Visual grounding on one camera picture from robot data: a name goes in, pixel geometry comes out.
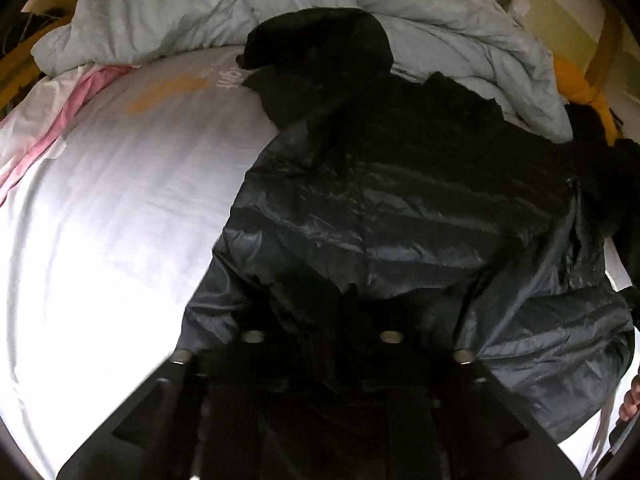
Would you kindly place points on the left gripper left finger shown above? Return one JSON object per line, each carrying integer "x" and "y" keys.
{"x": 183, "y": 422}

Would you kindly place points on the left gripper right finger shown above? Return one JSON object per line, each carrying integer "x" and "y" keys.
{"x": 473, "y": 427}

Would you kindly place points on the black quilted puffer jacket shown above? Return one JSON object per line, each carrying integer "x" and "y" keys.
{"x": 382, "y": 204}

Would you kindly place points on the person's right hand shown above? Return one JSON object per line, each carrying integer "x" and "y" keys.
{"x": 630, "y": 406}

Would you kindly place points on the pink white cloth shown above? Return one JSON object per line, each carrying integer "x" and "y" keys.
{"x": 41, "y": 118}

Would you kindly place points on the orange pillow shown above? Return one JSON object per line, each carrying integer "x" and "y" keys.
{"x": 573, "y": 85}

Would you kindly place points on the light grey-blue duvet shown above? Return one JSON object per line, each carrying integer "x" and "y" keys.
{"x": 457, "y": 37}

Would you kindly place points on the wooden bunk bed frame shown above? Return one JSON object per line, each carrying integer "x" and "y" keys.
{"x": 607, "y": 45}

